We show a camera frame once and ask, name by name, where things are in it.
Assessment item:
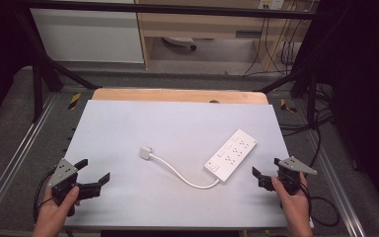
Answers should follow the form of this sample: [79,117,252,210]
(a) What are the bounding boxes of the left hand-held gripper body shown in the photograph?
[47,158,102,217]

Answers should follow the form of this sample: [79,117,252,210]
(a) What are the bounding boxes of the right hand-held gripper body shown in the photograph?
[258,156,319,196]

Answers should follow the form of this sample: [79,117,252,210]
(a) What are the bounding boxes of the person's right hand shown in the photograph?
[270,173,311,225]

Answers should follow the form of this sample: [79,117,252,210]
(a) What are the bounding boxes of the person's left hand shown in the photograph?
[34,186,81,229]

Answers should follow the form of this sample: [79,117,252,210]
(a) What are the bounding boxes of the white power strip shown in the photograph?
[203,128,259,184]

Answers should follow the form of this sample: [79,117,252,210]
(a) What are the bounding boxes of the white power plug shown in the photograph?
[139,146,154,161]

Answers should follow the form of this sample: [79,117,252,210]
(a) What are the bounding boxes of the white table board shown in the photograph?
[63,100,291,230]

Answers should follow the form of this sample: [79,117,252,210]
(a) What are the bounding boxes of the black curtain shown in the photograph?
[0,0,36,129]
[304,0,379,225]

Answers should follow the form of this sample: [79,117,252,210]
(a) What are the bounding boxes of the wooden table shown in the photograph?
[91,87,269,106]

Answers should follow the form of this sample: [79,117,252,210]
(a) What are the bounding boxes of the white cabinet panel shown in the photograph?
[29,7,145,64]

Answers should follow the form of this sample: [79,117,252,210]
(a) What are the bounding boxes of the light wooden desk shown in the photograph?
[134,0,312,71]

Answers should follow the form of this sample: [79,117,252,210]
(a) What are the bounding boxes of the grey power strip under desk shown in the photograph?
[162,36,198,51]

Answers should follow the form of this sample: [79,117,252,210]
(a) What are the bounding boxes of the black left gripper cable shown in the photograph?
[33,168,59,225]

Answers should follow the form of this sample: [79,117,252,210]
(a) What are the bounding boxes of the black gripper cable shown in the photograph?
[296,181,341,228]
[33,168,59,225]

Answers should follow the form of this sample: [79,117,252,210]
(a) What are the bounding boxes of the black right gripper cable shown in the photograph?
[296,181,341,228]

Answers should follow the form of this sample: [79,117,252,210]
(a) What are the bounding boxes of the aluminium rail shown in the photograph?
[309,129,367,237]
[0,93,59,219]

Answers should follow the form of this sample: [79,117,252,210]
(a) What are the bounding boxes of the black floor cable bundle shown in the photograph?
[277,82,335,169]

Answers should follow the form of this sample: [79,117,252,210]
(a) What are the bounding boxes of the white power strip cable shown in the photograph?
[149,152,221,191]

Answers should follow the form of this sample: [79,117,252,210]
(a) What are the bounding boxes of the hanging black cables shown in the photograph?
[242,9,305,77]

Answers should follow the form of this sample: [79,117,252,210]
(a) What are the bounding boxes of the white wall outlet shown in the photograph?
[258,0,286,11]

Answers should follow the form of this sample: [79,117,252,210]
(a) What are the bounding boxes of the black metal frame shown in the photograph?
[14,0,335,123]

